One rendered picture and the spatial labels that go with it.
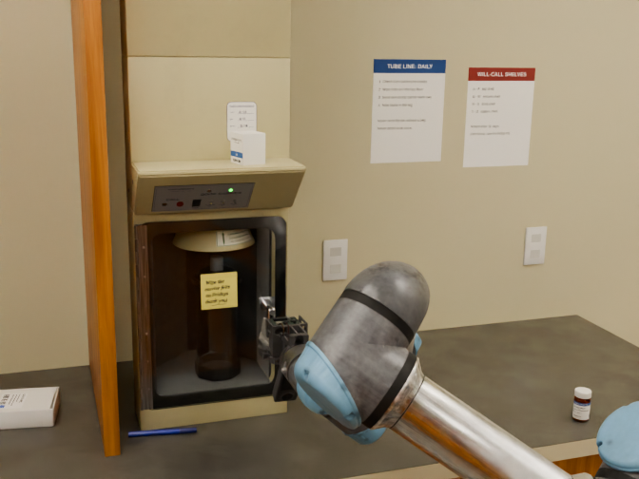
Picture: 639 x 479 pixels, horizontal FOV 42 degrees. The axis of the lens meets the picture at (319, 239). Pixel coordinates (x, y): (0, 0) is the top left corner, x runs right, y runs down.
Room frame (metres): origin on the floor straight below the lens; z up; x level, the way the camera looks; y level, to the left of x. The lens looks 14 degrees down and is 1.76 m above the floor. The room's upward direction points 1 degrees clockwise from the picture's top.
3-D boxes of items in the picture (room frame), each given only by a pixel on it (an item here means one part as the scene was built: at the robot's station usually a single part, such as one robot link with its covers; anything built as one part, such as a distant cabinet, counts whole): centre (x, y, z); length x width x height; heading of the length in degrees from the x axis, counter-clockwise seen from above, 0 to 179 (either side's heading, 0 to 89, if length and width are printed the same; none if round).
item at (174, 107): (1.76, 0.26, 1.32); 0.32 x 0.25 x 0.77; 109
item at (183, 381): (1.63, 0.21, 1.19); 0.30 x 0.01 x 0.40; 108
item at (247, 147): (1.61, 0.14, 1.54); 0.05 x 0.05 x 0.06; 35
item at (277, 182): (1.59, 0.20, 1.46); 0.32 x 0.12 x 0.10; 109
